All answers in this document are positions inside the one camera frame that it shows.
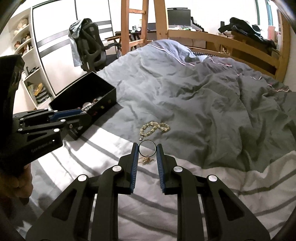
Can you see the gold chain jewelry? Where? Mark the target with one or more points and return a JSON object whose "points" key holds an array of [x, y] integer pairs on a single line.
{"points": [[145, 160]]}

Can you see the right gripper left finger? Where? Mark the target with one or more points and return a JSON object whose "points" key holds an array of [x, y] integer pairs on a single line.
{"points": [[121, 178]]}

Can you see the black office chair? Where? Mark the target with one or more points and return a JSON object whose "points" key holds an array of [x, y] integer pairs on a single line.
{"points": [[93, 54]]}

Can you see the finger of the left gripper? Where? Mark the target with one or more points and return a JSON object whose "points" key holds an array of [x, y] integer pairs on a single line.
{"points": [[29, 129], [48, 116]]}

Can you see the left hand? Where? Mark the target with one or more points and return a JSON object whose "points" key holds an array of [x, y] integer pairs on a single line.
{"points": [[17, 186]]}

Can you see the black jewelry box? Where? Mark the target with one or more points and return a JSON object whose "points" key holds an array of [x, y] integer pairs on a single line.
{"points": [[91, 94]]}

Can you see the blue garment on chair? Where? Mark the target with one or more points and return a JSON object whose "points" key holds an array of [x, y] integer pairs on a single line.
{"points": [[73, 35]]}

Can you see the white sliding wardrobe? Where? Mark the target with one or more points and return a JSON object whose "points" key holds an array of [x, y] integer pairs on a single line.
{"points": [[51, 23]]}

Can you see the wooden folding table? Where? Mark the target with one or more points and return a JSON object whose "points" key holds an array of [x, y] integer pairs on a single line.
{"points": [[117, 39]]}

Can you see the black clothes pile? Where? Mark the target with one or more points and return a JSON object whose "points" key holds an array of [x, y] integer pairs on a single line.
{"points": [[243, 27]]}

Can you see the wooden bed frame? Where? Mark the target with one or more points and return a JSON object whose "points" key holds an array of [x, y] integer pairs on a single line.
{"points": [[163, 32]]}

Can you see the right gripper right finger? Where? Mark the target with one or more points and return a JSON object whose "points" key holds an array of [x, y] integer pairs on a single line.
{"points": [[173, 178]]}

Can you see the white bookshelf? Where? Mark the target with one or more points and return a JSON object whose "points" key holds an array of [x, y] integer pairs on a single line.
{"points": [[34, 91]]}

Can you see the grey striped duvet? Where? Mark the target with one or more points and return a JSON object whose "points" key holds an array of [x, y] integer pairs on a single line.
{"points": [[225, 119]]}

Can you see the black computer monitor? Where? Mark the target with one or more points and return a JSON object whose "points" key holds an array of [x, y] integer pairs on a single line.
{"points": [[179, 16]]}

